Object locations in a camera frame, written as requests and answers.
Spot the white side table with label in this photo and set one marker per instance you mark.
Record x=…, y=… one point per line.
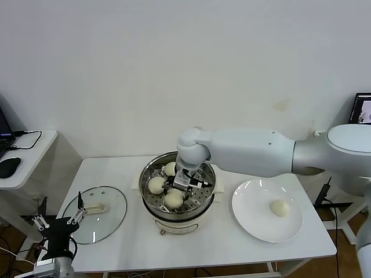
x=349, y=220

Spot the stainless steel steamer basket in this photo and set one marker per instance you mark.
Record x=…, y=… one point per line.
x=203, y=199

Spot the white wall socket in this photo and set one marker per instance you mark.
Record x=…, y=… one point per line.
x=37, y=199

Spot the white side table with mouse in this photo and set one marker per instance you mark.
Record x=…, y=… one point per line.
x=34, y=162

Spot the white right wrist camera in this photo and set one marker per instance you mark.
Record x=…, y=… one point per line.
x=182, y=179

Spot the cream electric cooker pot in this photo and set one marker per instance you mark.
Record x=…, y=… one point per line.
x=176, y=224

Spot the white table frame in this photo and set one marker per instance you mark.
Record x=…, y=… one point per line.
x=271, y=267

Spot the white steamed baozi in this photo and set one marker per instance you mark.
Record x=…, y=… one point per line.
x=173, y=200
x=280, y=208
x=156, y=185
x=170, y=168

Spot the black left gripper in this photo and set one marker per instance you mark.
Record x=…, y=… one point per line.
x=59, y=231

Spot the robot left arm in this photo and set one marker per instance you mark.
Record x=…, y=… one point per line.
x=55, y=266

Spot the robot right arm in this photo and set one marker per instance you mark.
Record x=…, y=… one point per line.
x=252, y=150

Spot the black laptop with purple screen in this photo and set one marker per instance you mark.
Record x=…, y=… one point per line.
x=4, y=130

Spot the white round plate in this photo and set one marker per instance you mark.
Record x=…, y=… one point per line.
x=249, y=208

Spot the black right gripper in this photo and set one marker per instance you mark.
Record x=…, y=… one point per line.
x=189, y=190

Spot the black computer mouse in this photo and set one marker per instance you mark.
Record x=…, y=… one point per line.
x=10, y=167

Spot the dark laptop showing camera views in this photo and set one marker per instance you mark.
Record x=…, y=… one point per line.
x=363, y=107

